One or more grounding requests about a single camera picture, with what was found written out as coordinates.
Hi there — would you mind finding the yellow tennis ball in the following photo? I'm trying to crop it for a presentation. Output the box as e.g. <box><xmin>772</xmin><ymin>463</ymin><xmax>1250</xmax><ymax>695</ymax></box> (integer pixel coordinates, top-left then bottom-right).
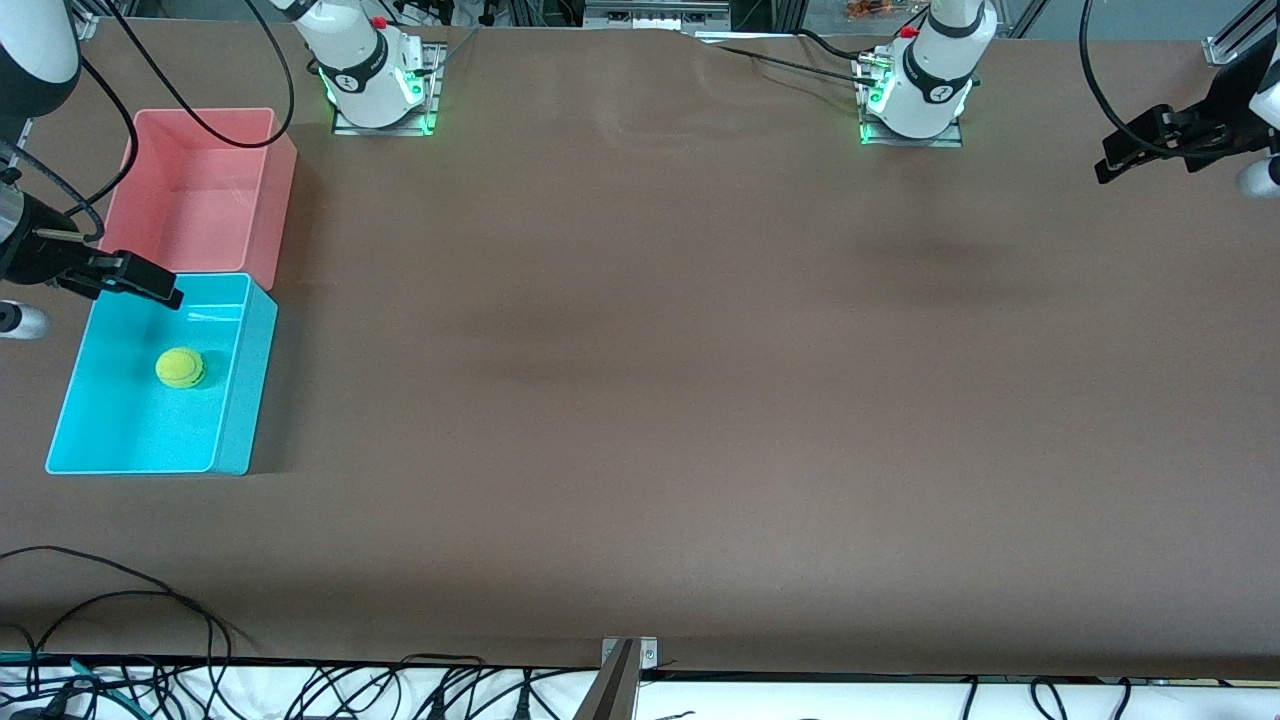
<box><xmin>155</xmin><ymin>347</ymin><xmax>207</xmax><ymax>390</ymax></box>

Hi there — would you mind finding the pink plastic bin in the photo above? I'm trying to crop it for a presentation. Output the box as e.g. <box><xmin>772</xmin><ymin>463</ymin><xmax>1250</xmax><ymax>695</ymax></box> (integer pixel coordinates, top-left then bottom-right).
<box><xmin>98</xmin><ymin>107</ymin><xmax>299</xmax><ymax>292</ymax></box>

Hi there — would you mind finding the blue plastic bin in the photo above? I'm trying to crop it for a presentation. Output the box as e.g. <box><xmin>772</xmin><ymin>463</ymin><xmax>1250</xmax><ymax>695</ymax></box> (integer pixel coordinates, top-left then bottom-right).
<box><xmin>45</xmin><ymin>272</ymin><xmax>279</xmax><ymax>477</ymax></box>

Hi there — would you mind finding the grey device box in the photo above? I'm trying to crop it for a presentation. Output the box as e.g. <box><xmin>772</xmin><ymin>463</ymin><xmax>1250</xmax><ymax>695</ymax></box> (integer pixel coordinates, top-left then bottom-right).
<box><xmin>583</xmin><ymin>0</ymin><xmax>733</xmax><ymax>31</ymax></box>

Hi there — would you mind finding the brown table cover sheet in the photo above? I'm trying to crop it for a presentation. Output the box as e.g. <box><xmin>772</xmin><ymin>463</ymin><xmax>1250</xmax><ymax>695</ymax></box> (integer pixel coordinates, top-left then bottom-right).
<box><xmin>0</xmin><ymin>18</ymin><xmax>1280</xmax><ymax>683</ymax></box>

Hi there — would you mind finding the silver mounting plate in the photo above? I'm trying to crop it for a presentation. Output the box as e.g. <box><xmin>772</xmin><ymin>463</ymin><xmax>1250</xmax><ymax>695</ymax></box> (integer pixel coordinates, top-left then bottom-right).
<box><xmin>602</xmin><ymin>637</ymin><xmax>658</xmax><ymax>671</ymax></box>

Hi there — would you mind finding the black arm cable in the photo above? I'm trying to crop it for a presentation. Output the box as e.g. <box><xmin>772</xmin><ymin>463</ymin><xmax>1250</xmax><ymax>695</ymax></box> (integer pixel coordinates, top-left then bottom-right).
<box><xmin>0</xmin><ymin>55</ymin><xmax>139</xmax><ymax>243</ymax></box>
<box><xmin>108</xmin><ymin>0</ymin><xmax>296</xmax><ymax>149</ymax></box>
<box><xmin>1078</xmin><ymin>0</ymin><xmax>1201</xmax><ymax>159</ymax></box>

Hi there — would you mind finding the thin black cable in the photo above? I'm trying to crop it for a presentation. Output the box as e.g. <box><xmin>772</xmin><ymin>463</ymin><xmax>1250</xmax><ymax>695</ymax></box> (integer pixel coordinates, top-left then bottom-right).
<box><xmin>0</xmin><ymin>545</ymin><xmax>261</xmax><ymax>651</ymax></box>
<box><xmin>30</xmin><ymin>590</ymin><xmax>233</xmax><ymax>666</ymax></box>

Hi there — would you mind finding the black base cable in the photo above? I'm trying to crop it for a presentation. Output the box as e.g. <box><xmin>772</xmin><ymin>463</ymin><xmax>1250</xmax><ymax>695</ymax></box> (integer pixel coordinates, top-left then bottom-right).
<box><xmin>715</xmin><ymin>42</ymin><xmax>881</xmax><ymax>87</ymax></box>
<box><xmin>795</xmin><ymin>28</ymin><xmax>881</xmax><ymax>63</ymax></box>

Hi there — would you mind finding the teal cable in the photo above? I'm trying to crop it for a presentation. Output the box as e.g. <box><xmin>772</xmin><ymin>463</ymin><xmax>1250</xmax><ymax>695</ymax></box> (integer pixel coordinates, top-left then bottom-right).
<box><xmin>0</xmin><ymin>650</ymin><xmax>136</xmax><ymax>713</ymax></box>

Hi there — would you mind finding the grey metal post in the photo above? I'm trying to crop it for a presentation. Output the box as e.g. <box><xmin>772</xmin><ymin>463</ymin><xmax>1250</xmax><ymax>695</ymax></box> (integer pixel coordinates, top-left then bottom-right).
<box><xmin>575</xmin><ymin>640</ymin><xmax>641</xmax><ymax>720</ymax></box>

